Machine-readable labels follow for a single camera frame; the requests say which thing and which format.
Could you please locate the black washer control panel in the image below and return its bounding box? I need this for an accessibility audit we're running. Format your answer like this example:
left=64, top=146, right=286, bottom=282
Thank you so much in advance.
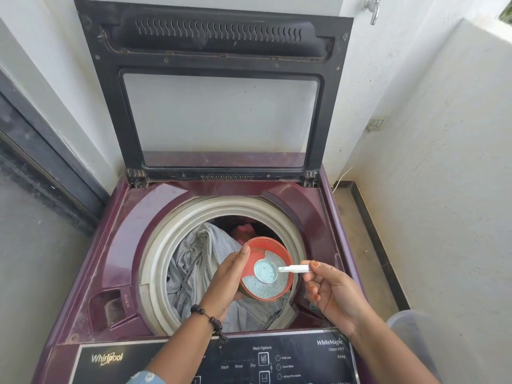
left=70, top=329, right=361, bottom=384

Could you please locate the white measuring scoop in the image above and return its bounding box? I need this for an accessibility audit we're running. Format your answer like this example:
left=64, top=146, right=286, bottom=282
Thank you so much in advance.
left=254, top=260, right=314, bottom=285

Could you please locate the dark bead bracelet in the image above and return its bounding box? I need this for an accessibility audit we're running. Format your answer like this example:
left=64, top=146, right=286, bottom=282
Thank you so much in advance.
left=190, top=304, right=229, bottom=345

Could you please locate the grey cloth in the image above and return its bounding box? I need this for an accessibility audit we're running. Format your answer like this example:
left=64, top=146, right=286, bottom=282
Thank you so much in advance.
left=167, top=222, right=291, bottom=333

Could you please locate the maroon top-load washing machine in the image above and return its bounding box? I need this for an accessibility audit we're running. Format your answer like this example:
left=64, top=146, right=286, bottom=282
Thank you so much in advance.
left=31, top=154, right=375, bottom=384

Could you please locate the person's right hand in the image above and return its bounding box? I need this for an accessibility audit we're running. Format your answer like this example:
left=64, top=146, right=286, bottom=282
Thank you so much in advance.
left=300, top=261, right=375, bottom=337

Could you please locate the person's white garment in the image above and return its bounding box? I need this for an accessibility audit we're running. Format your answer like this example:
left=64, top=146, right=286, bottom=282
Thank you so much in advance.
left=386, top=310, right=444, bottom=384

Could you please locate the black framed glass washer lid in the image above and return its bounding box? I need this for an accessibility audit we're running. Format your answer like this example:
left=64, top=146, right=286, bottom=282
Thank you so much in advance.
left=74, top=0, right=354, bottom=189

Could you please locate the blue detergent powder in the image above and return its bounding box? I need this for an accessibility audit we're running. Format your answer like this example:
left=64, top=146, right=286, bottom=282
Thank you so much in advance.
left=255, top=262, right=277, bottom=282
left=241, top=251, right=291, bottom=297

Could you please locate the white cable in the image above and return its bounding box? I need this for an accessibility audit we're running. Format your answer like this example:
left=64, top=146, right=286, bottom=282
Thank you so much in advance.
left=332, top=157, right=357, bottom=189

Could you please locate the red plastic bowl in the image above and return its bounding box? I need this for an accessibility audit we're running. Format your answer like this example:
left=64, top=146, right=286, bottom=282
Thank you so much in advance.
left=239, top=237, right=295, bottom=303

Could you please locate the person's left forearm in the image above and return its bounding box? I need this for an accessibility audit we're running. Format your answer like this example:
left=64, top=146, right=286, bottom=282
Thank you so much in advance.
left=145, top=307, right=225, bottom=384

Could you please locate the dark door frame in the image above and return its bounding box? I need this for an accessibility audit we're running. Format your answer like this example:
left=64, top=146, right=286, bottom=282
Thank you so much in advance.
left=0, top=68, right=111, bottom=237

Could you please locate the person's left hand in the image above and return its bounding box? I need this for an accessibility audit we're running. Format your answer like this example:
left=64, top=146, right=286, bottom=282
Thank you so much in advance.
left=199, top=245, right=252, bottom=319

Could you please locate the metal wall tap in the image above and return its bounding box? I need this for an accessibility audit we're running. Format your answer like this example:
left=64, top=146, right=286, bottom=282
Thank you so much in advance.
left=363, top=0, right=384, bottom=26

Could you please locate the person's right forearm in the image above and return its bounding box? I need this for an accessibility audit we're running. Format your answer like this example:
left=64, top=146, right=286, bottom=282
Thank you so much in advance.
left=351, top=312, right=441, bottom=384

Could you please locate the white washer tub ring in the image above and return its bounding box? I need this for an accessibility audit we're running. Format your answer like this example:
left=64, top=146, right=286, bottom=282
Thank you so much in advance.
left=138, top=196, right=307, bottom=336

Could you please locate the pink cloth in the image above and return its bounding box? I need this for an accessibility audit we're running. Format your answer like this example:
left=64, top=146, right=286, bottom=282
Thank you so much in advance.
left=231, top=223, right=257, bottom=245

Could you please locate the blue sleeve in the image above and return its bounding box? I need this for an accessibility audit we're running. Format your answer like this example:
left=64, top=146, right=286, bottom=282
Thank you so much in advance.
left=126, top=370, right=167, bottom=384

